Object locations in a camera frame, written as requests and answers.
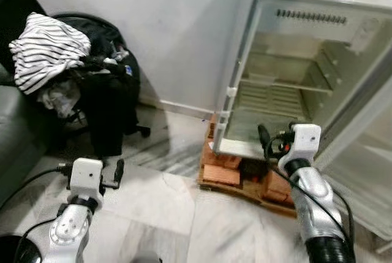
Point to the black hanging garment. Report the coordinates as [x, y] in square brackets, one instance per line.
[107, 116]

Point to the silver fridge door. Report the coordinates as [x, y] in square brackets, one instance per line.
[361, 171]

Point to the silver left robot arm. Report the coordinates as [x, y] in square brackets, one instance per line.
[70, 226]

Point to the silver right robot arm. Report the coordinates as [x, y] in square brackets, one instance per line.
[309, 189]

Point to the grey sofa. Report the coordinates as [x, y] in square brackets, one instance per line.
[15, 128]

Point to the orange brick stack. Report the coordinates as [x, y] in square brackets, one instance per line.
[220, 174]

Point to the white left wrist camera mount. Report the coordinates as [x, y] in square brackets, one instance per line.
[86, 176]

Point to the white patterned cloth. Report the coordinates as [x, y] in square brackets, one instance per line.
[61, 99]

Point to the black white striped cloth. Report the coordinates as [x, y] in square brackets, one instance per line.
[49, 48]

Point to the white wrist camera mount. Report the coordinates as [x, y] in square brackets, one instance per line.
[86, 176]
[306, 140]

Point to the black office chair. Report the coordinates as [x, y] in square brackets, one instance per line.
[104, 33]

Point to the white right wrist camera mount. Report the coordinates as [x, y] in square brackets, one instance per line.
[306, 140]

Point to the clear fridge shelf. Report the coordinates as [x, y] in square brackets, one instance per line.
[282, 67]

